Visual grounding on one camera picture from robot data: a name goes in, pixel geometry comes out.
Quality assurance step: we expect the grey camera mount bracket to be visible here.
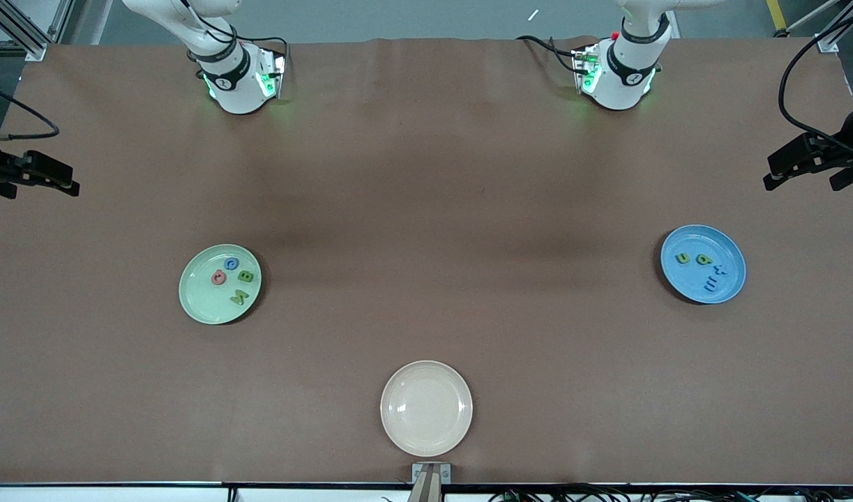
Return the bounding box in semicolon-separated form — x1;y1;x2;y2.
407;463;452;502

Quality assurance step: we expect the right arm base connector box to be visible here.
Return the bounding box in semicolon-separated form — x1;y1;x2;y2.
255;47;287;98

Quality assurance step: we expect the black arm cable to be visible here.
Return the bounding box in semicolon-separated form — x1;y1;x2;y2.
0;79;60;144
778;7;853;160

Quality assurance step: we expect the white table edge rail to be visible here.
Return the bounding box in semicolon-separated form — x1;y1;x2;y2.
0;481;853;502

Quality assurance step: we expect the aluminium frame profile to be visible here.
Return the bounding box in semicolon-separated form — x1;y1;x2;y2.
817;0;853;53
0;0;75;62

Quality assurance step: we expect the beige plate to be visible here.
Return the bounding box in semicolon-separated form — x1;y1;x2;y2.
380;360;474;457

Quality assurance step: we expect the black base cable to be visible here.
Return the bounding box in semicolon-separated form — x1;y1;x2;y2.
515;33;587;74

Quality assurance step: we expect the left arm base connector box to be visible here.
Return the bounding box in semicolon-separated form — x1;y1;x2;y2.
573;43;603;95

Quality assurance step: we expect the green plate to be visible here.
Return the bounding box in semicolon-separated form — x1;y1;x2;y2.
179;243;263;326

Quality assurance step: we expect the blue plate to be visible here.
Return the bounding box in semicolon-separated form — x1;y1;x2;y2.
660;225;746;305

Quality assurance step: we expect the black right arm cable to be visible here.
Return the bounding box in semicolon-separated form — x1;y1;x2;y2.
0;79;60;144

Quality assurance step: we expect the brown table cover mat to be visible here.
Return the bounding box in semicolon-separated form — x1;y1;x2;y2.
0;36;853;484

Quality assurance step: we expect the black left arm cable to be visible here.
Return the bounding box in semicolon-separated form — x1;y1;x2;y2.
778;7;853;160

